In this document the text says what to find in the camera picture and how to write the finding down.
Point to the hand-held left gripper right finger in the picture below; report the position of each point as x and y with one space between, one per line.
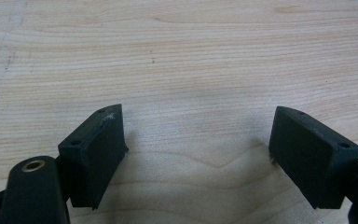
304 155

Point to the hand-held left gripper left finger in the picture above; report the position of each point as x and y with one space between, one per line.
96 155

